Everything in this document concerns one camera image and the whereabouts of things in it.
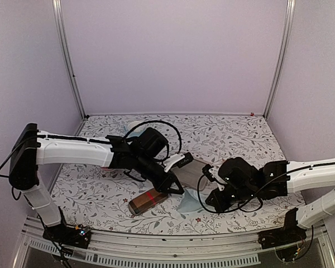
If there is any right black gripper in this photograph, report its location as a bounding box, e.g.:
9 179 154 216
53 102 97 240
206 185 257 213

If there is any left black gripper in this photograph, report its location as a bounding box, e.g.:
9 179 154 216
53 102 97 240
135 152 185 194

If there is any small blue cloth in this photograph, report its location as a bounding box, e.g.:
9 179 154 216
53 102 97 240
177 188 203 213

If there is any pink glasses case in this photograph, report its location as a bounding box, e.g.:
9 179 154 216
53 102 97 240
172 160 207 190

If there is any brown plaid glasses case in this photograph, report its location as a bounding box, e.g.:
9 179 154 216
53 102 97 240
128 188 169 216

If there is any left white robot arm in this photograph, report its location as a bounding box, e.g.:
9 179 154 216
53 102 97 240
0 123 185 242

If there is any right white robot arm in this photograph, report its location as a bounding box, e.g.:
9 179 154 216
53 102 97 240
202 157 335 243

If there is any light blue mug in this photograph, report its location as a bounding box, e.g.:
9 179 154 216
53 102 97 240
123 121 145 137

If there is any right black cable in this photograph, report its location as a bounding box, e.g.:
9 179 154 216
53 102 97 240
197 173 291 214

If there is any black cable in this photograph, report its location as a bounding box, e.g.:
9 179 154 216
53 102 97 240
124 119 184 160
197 173 291 214

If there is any left black cable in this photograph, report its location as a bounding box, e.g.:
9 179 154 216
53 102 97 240
124 119 184 160

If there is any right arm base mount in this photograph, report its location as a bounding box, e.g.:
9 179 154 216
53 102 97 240
258 208 307 249

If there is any front aluminium rail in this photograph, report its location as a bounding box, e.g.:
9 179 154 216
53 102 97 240
13 217 335 267

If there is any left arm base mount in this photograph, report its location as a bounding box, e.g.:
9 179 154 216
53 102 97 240
42 207 92 249

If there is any right aluminium frame post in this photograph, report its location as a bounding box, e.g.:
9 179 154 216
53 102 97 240
263 0 296 118

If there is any aluminium frame post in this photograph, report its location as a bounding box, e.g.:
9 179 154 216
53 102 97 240
52 0 86 119
263 0 296 118

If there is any left aluminium frame post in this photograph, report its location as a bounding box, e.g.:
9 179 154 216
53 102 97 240
52 0 86 119

